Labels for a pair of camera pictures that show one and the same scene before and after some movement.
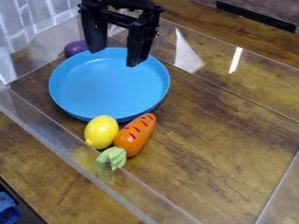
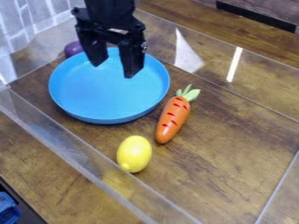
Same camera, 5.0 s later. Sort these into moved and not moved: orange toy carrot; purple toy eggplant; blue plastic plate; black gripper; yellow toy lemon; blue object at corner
Moved: orange toy carrot; yellow toy lemon; black gripper
Not moved: purple toy eggplant; blue plastic plate; blue object at corner
